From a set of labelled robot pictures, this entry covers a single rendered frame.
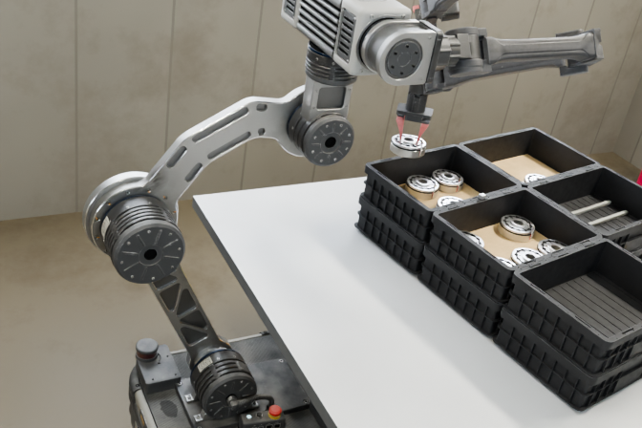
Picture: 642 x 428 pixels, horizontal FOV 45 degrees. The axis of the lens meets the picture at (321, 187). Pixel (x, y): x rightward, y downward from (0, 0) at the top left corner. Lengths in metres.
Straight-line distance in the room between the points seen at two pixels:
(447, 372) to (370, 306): 0.29
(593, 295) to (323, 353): 0.76
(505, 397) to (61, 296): 1.86
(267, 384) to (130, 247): 0.81
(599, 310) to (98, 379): 1.66
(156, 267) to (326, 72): 0.63
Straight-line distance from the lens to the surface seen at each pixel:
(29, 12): 3.30
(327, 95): 1.96
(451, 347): 2.10
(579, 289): 2.25
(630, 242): 2.49
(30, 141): 3.52
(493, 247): 2.30
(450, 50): 1.74
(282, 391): 2.50
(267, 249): 2.30
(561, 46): 1.96
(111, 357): 2.96
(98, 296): 3.22
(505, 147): 2.82
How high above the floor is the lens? 1.99
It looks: 29 degrees down
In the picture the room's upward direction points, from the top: 10 degrees clockwise
